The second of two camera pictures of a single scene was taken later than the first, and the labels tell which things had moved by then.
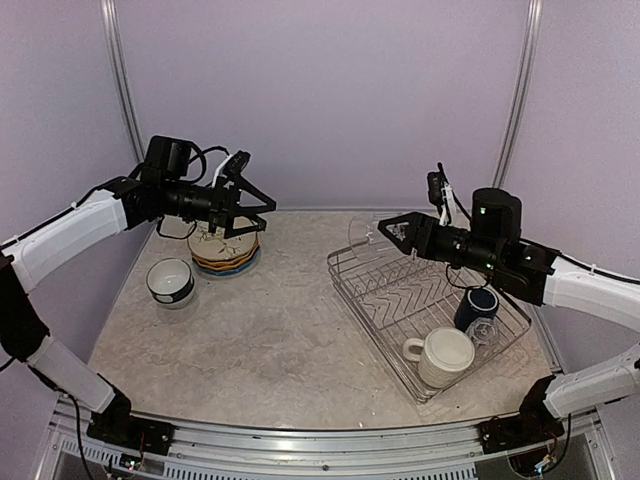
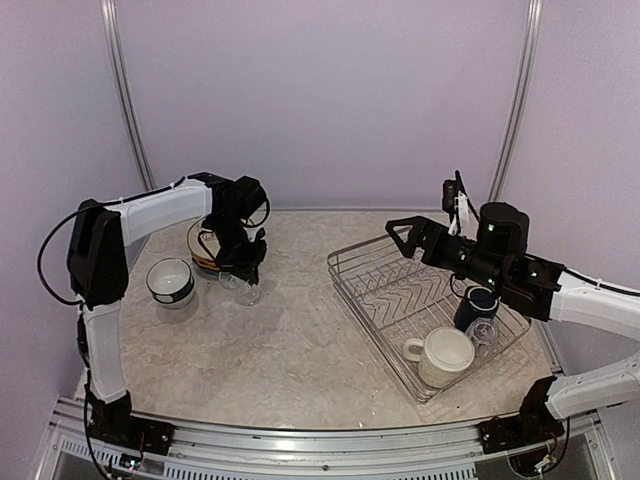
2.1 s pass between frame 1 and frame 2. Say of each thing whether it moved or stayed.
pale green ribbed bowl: stayed
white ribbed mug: stayed
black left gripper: moved
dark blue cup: stayed
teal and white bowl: stayed
